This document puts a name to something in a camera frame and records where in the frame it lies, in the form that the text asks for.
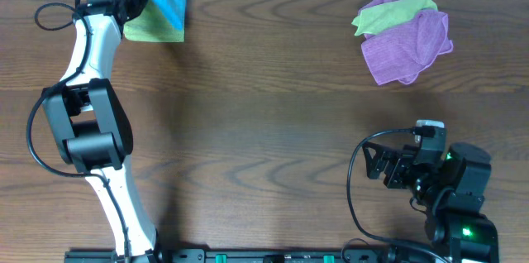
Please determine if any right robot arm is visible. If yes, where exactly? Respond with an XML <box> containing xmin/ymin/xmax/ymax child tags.
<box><xmin>356</xmin><ymin>121</ymin><xmax>499</xmax><ymax>262</ymax></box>

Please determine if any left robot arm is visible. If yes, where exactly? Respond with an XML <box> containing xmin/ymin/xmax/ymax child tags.
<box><xmin>36</xmin><ymin>0</ymin><xmax>164</xmax><ymax>262</ymax></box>

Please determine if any folded green cloth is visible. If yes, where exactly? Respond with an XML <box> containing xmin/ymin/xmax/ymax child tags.
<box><xmin>124</xmin><ymin>2</ymin><xmax>185</xmax><ymax>43</ymax></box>

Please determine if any purple microfiber cloth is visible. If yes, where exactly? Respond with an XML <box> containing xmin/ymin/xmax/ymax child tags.
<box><xmin>357</xmin><ymin>0</ymin><xmax>454</xmax><ymax>85</ymax></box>

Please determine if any crumpled green cloth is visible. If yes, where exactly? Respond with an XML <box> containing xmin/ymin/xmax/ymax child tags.
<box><xmin>351</xmin><ymin>0</ymin><xmax>438</xmax><ymax>36</ymax></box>

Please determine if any black right camera cable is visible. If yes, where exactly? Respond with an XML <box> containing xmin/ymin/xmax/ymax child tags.
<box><xmin>341</xmin><ymin>127</ymin><xmax>454</xmax><ymax>263</ymax></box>

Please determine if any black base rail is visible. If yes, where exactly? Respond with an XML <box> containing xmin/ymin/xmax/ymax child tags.
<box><xmin>64</xmin><ymin>248</ymin><xmax>439</xmax><ymax>263</ymax></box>

